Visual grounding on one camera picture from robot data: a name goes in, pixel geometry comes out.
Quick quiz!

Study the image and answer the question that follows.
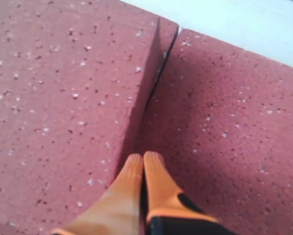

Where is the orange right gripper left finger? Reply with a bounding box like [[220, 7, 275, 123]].
[[52, 154, 143, 235]]

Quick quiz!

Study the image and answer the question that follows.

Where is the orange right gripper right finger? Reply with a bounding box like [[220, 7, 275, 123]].
[[144, 151, 231, 235]]

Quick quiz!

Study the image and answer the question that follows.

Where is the red brick back row middle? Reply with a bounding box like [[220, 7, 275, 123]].
[[135, 30, 293, 235]]

